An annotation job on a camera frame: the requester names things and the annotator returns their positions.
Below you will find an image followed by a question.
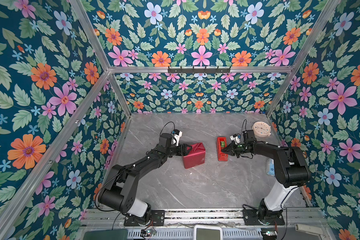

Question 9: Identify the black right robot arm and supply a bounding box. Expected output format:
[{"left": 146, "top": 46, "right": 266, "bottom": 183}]
[{"left": 221, "top": 130, "right": 311, "bottom": 225}]

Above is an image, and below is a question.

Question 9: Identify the red tape dispenser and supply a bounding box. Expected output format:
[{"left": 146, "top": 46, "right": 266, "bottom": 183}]
[{"left": 217, "top": 137, "right": 228, "bottom": 162}]

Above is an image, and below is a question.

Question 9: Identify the maroon wrapping paper sheet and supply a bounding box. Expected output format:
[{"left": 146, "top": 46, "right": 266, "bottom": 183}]
[{"left": 183, "top": 143, "right": 206, "bottom": 169}]

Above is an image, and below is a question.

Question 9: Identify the black hook rail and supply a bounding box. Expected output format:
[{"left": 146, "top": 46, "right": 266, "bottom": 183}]
[{"left": 168, "top": 66, "right": 231, "bottom": 75}]

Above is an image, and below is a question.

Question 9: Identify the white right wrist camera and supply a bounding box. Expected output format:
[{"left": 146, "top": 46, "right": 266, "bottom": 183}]
[{"left": 230, "top": 134, "right": 241, "bottom": 145}]

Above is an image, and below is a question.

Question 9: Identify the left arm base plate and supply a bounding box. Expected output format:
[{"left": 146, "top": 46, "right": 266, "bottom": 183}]
[{"left": 124, "top": 210, "right": 166, "bottom": 227}]

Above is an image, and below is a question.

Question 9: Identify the white power strip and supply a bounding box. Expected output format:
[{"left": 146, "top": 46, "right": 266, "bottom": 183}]
[{"left": 295, "top": 224, "right": 325, "bottom": 236}]

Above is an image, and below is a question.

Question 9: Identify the dark green pad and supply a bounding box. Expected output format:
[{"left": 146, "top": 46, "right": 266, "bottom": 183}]
[{"left": 83, "top": 229, "right": 128, "bottom": 240}]

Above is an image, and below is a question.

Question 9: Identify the white screen device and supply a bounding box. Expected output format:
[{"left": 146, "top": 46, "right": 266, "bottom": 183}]
[{"left": 193, "top": 225, "right": 223, "bottom": 240}]

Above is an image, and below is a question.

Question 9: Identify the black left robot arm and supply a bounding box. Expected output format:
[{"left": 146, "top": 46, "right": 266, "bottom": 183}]
[{"left": 97, "top": 133, "right": 193, "bottom": 221}]

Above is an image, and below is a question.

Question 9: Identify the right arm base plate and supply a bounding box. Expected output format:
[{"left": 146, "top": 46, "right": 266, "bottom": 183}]
[{"left": 242, "top": 209, "right": 286, "bottom": 226}]

